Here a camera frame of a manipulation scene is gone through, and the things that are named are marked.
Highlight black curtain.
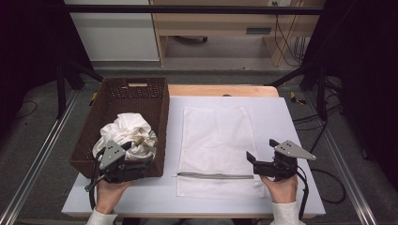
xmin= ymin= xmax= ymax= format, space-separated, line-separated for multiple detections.
xmin=302 ymin=0 xmax=398 ymax=190
xmin=0 ymin=0 xmax=92 ymax=134

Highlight white mesh laundry bag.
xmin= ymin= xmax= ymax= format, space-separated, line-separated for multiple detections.
xmin=176 ymin=106 xmax=267 ymax=200

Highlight black curved chair base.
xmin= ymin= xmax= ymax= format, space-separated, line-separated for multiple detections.
xmin=173 ymin=35 xmax=208 ymax=44

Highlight white garment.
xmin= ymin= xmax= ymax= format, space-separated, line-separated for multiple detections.
xmin=92 ymin=112 xmax=159 ymax=162

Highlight black horizontal frame bar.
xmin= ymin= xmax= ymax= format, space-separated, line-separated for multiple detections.
xmin=61 ymin=4 xmax=325 ymax=16

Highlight thin black floor cable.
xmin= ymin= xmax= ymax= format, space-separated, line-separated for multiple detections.
xmin=16 ymin=99 xmax=38 ymax=120

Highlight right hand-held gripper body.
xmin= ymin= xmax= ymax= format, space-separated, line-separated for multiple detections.
xmin=253 ymin=140 xmax=317 ymax=182

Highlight white table board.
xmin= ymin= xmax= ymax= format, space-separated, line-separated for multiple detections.
xmin=61 ymin=96 xmax=327 ymax=218

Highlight black hanging cable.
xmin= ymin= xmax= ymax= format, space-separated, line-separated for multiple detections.
xmin=272 ymin=1 xmax=301 ymax=68

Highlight white cabinet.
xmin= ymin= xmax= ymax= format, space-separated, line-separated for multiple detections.
xmin=63 ymin=0 xmax=161 ymax=62

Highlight light wooden desk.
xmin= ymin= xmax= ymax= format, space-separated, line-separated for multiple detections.
xmin=149 ymin=0 xmax=327 ymax=68

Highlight yellow and black tool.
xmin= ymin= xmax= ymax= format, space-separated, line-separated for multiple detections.
xmin=289 ymin=91 xmax=308 ymax=107

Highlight black floor cables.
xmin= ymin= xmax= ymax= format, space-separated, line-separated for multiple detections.
xmin=292 ymin=102 xmax=344 ymax=155

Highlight looped black floor cable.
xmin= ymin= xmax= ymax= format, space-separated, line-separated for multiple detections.
xmin=309 ymin=168 xmax=347 ymax=205

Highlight hand-held gripper black cable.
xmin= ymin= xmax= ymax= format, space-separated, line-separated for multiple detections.
xmin=293 ymin=166 xmax=311 ymax=220
xmin=84 ymin=149 xmax=106 ymax=210

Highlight person's left hand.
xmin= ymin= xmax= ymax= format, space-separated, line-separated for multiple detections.
xmin=95 ymin=180 xmax=134 ymax=214

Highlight person's right hand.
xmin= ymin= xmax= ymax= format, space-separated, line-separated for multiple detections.
xmin=260 ymin=174 xmax=299 ymax=204

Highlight black metal stand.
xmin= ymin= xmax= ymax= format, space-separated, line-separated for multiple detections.
xmin=268 ymin=58 xmax=330 ymax=122
xmin=55 ymin=58 xmax=105 ymax=120

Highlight left hand-held gripper black cable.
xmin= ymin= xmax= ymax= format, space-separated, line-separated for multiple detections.
xmin=84 ymin=149 xmax=106 ymax=210

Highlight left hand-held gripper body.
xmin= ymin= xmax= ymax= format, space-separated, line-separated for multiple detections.
xmin=99 ymin=140 xmax=148 ymax=184

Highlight aluminium floor rail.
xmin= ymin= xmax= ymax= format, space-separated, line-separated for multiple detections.
xmin=304 ymin=93 xmax=378 ymax=225
xmin=0 ymin=89 xmax=80 ymax=225

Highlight bundle of black cables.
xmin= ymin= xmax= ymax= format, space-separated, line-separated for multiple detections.
xmin=293 ymin=36 xmax=310 ymax=64

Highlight brown wicker basket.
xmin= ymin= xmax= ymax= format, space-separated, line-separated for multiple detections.
xmin=69 ymin=77 xmax=171 ymax=180

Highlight grey rectangular panel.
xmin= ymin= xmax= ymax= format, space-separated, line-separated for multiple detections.
xmin=245 ymin=26 xmax=272 ymax=35

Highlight right hand-held gripper black cable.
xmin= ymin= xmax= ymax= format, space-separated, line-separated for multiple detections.
xmin=293 ymin=166 xmax=311 ymax=220

